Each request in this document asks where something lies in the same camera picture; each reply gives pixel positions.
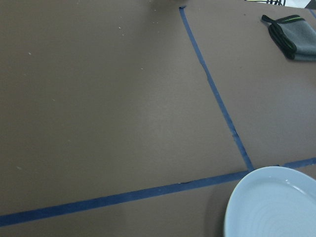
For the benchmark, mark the light blue plate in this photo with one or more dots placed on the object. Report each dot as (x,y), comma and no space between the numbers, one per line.
(272,202)

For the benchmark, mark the dark grey folded cloth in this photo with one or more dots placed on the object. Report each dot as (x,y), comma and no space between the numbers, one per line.
(294,37)

